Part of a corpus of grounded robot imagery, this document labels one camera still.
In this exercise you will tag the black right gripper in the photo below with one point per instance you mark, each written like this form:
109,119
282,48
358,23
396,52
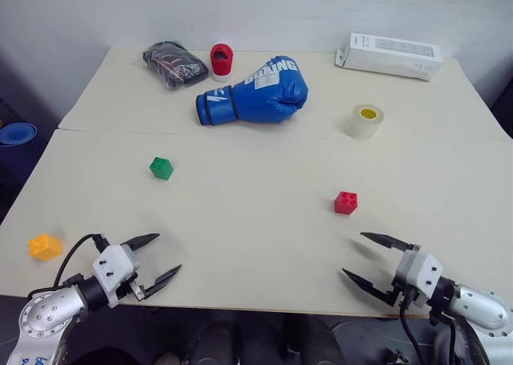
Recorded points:
405,270

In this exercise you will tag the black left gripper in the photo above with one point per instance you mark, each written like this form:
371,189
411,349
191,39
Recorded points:
135,261

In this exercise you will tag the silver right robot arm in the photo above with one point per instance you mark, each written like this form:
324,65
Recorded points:
479,307

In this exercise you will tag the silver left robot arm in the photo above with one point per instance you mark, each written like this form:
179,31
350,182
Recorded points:
43,317

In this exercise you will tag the red toy brick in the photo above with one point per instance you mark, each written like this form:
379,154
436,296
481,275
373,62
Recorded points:
346,202

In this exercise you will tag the green toy brick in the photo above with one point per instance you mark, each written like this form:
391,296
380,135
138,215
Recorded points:
161,167

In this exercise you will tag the yellow toy brick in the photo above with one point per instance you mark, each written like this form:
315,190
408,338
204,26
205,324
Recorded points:
45,246

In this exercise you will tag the dark rounded shape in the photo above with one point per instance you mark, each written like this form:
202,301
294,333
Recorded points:
228,339

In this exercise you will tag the clear tape roll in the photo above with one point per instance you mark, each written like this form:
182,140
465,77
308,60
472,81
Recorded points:
364,122

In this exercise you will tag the blue rolled mat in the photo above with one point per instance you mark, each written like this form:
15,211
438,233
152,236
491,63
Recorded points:
16,133

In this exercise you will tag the blue boxing glove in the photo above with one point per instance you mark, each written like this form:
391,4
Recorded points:
256,94

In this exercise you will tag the black item in plastic bag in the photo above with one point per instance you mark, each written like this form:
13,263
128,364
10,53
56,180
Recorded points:
174,64

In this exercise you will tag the white cardboard box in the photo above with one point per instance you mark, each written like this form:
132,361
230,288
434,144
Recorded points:
386,56

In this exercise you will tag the red and white baby shoe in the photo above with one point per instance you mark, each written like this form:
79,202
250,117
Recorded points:
221,62

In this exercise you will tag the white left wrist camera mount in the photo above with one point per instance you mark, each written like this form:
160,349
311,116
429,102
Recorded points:
110,263

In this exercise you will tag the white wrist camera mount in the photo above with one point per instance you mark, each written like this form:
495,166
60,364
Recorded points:
427,274
110,263

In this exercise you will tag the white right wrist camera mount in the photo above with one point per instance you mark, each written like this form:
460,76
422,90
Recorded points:
427,274

